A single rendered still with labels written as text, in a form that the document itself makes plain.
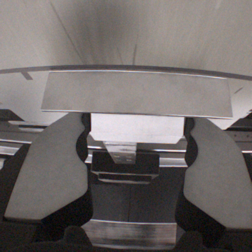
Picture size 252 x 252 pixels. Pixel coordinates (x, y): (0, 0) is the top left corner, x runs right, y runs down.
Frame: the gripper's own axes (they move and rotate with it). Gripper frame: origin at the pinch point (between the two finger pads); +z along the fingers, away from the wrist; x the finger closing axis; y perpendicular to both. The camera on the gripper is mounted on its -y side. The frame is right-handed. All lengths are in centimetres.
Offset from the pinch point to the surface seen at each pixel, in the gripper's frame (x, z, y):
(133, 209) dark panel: 0, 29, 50
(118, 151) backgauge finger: -2.1, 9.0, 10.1
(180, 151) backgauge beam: 9.2, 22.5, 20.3
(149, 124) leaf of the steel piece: 0.9, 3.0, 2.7
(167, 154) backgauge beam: 6.5, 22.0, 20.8
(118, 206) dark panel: -5, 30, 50
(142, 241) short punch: 0.9, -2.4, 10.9
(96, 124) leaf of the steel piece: -3.2, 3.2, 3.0
